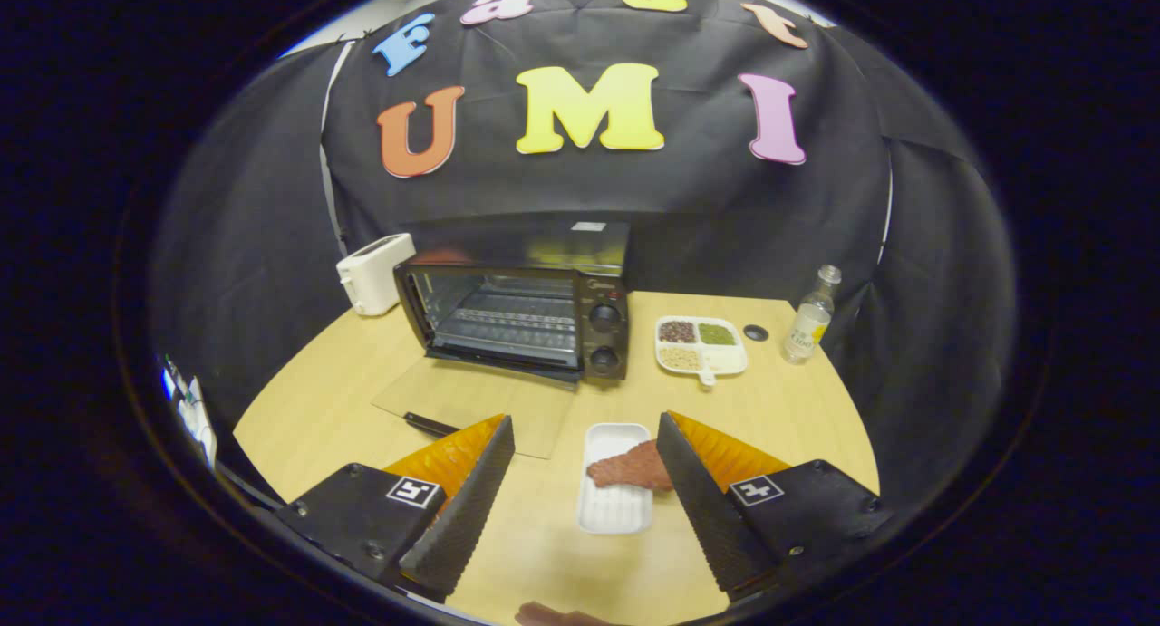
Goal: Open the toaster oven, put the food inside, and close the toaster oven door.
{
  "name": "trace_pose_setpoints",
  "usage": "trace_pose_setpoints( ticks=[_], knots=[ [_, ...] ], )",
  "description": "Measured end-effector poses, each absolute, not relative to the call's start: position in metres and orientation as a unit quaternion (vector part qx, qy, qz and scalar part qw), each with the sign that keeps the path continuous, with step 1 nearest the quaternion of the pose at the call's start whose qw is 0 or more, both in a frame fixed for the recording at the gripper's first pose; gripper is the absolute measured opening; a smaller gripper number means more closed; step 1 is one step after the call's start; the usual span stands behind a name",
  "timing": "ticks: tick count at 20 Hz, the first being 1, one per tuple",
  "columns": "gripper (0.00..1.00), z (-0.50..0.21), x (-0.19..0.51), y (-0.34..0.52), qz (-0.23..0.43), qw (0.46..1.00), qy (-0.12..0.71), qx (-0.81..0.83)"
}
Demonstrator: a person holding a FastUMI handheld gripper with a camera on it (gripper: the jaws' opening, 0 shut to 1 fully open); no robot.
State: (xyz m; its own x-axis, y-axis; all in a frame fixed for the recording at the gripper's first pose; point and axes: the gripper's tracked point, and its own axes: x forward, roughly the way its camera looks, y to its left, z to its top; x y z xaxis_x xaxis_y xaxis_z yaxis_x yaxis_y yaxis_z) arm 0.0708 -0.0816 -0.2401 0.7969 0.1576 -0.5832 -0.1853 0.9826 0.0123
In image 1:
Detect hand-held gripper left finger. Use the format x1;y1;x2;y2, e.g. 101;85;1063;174
272;414;516;604

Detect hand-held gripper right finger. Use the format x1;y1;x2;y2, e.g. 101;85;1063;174
656;411;894;602

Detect brown steak piece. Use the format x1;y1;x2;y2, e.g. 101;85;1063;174
586;439;673;494

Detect black toaster oven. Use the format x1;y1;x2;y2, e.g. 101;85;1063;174
372;217;633;461

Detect white bread toaster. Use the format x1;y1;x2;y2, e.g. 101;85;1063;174
336;233;418;317

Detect white rectangular dish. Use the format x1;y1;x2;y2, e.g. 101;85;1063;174
577;422;655;535

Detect white divided plate with beans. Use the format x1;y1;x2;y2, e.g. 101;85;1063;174
654;315;749;388

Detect clear glass bottle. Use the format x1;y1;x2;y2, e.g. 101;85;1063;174
782;265;843;365

